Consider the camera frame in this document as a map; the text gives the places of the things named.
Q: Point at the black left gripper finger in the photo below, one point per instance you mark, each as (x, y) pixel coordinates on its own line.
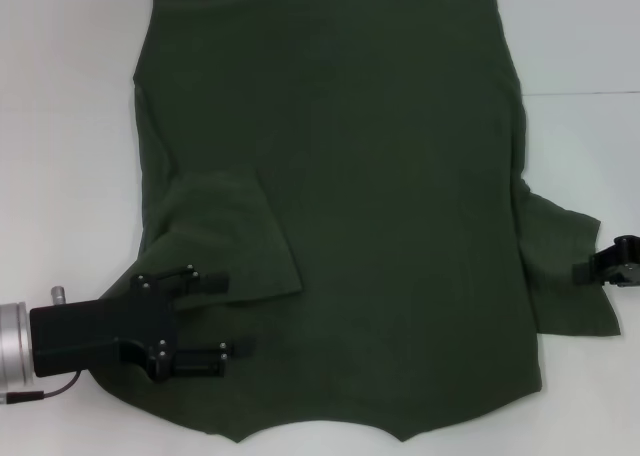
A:
(205, 282)
(200, 361)

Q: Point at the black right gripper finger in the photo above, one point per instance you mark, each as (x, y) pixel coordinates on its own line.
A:
(625, 281)
(592, 271)

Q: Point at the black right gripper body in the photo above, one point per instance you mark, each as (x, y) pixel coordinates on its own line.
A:
(635, 253)

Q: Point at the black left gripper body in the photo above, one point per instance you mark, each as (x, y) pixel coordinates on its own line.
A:
(100, 326)

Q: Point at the dark green printed shirt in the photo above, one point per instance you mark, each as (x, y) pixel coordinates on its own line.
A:
(375, 151)

